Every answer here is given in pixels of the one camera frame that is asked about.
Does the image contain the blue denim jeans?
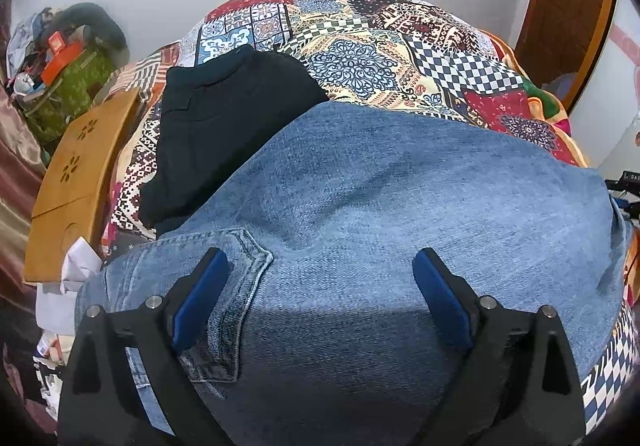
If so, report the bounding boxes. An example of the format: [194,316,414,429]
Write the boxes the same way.
[76,102,631,445]

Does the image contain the white papers pile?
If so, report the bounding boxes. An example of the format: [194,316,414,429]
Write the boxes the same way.
[36,237,102,336]

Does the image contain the brown wooden door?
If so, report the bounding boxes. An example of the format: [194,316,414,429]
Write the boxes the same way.
[515,0,616,110]

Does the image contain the striped satin curtain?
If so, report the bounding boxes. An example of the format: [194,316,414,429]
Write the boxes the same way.
[0,0,49,307]

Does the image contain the black folded garment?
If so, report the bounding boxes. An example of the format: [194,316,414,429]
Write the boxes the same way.
[139,44,328,234]

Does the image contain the green fabric storage bag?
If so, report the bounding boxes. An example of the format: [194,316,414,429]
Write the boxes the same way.
[18,47,115,146]

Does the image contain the patchwork patterned quilt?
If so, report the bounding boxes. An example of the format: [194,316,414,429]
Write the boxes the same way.
[98,0,640,434]

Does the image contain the orange box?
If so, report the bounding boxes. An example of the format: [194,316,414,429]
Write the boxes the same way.
[40,32,84,87]

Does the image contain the light blue clothes heap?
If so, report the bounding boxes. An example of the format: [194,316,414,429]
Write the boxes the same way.
[6,8,54,79]

